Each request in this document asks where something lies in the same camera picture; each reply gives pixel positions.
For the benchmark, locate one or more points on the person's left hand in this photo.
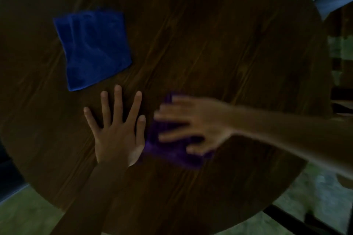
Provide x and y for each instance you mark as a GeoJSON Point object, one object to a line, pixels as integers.
{"type": "Point", "coordinates": [115, 141]}

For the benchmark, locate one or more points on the purple microfibre cloth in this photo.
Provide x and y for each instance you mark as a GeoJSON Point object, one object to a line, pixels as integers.
{"type": "Point", "coordinates": [171, 150]}

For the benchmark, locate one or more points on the person's left middle finger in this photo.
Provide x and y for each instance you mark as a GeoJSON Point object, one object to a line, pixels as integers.
{"type": "Point", "coordinates": [118, 104]}

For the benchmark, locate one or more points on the person's right forearm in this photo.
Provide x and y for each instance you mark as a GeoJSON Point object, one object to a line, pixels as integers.
{"type": "Point", "coordinates": [297, 138]}

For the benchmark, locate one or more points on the black metal table leg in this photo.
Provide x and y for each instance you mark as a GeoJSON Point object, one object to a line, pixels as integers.
{"type": "Point", "coordinates": [297, 222]}

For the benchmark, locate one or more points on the person's left forearm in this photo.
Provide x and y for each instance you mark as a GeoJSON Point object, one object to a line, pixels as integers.
{"type": "Point", "coordinates": [91, 199]}

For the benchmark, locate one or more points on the person's left little finger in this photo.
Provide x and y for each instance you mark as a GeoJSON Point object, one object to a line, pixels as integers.
{"type": "Point", "coordinates": [91, 119]}

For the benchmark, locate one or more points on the person's left thumb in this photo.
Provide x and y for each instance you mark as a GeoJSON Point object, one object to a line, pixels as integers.
{"type": "Point", "coordinates": [141, 130]}

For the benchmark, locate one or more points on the blue microfibre cloth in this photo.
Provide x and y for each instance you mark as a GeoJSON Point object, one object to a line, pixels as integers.
{"type": "Point", "coordinates": [95, 49]}

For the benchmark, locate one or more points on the person's right thumb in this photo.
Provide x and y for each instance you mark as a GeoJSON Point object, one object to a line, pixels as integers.
{"type": "Point", "coordinates": [197, 148]}

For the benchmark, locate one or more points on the person's right hand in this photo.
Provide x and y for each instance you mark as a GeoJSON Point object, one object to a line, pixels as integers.
{"type": "Point", "coordinates": [204, 122]}

